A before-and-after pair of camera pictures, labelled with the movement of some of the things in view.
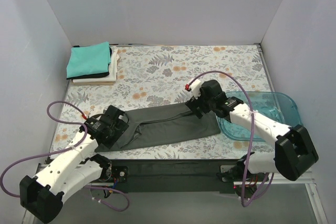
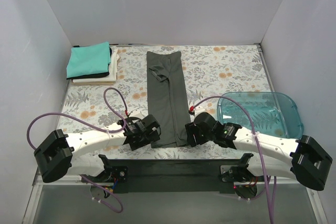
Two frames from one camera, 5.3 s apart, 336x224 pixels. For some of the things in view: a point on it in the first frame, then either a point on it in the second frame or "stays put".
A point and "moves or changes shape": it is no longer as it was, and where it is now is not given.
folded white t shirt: (112, 75) stays put
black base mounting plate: (187, 176) stays put
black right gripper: (196, 107) → (193, 134)
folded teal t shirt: (88, 60) stays put
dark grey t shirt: (164, 124) moves or changes shape
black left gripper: (118, 128) → (151, 131)
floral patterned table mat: (154, 76) stays put
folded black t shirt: (91, 76) stays put
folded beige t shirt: (95, 83) stays put
